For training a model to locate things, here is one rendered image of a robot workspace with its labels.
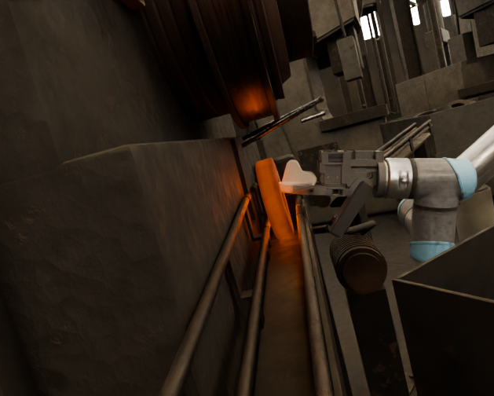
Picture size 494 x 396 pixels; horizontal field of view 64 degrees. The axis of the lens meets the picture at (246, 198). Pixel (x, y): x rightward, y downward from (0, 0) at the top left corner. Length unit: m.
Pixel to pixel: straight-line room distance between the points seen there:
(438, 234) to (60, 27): 0.66
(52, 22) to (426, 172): 0.61
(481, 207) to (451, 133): 1.45
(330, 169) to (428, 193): 0.18
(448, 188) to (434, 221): 0.06
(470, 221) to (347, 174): 0.82
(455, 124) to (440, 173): 2.15
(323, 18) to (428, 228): 2.84
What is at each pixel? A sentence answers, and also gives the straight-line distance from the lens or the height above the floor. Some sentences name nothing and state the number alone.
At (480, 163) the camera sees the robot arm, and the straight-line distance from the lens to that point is 0.91.
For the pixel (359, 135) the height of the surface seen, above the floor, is 0.69.
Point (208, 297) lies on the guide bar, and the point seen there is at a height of 0.74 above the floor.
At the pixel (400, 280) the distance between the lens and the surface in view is 0.33.
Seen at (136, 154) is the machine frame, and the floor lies 0.86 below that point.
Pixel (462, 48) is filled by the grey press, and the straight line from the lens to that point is 4.67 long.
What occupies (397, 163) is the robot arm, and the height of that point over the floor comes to 0.75.
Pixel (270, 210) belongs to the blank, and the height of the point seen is 0.73.
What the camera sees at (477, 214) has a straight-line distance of 1.49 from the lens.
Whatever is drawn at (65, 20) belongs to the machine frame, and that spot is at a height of 0.99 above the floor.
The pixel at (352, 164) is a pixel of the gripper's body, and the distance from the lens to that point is 0.75.
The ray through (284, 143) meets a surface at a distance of 3.46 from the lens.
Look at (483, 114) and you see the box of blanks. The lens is 3.04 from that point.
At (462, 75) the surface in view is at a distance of 4.61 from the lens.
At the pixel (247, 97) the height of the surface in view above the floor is 0.92.
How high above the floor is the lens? 0.85
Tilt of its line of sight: 7 degrees down
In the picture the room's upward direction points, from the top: 15 degrees counter-clockwise
